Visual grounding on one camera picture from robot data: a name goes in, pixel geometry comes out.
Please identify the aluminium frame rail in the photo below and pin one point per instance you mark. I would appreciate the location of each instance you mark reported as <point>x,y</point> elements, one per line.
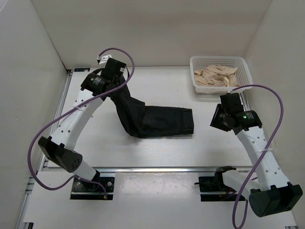
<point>288,145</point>
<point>33,172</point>
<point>149,169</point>

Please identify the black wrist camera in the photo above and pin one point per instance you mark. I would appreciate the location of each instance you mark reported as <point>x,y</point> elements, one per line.
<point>231,103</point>
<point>110,67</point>

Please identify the aluminium front frame rail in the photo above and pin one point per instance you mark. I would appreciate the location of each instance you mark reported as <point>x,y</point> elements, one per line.
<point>149,169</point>

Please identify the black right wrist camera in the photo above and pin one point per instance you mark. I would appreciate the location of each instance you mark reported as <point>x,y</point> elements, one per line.
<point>231,103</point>

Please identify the white plastic basket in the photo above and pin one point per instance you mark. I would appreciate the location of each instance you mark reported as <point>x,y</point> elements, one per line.
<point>200,62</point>

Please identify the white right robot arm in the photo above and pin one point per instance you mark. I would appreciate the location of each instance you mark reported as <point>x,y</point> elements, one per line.
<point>273,192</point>

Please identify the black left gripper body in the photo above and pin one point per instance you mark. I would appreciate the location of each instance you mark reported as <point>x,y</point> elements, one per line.
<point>119,83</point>

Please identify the black trousers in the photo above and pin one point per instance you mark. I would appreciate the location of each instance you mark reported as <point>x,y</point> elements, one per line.
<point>143,121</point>

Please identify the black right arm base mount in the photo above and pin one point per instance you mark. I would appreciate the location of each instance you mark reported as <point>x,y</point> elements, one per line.
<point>213,189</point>

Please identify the aluminium right frame rail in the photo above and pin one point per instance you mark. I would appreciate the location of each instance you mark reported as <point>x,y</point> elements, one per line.
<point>288,145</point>

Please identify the aluminium left frame rail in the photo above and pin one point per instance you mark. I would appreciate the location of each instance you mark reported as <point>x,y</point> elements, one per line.
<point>33,172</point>

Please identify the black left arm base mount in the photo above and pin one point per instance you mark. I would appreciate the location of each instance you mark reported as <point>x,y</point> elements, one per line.
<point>81,190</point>

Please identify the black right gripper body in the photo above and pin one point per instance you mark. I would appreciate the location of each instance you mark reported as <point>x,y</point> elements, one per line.
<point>224,115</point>

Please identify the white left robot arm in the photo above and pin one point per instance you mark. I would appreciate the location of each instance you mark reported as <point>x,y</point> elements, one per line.
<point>59,146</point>

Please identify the beige trousers in basket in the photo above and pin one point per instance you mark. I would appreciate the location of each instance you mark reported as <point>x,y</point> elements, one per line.
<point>216,76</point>

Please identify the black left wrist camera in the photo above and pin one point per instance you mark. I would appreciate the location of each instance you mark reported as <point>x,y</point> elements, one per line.
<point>110,67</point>

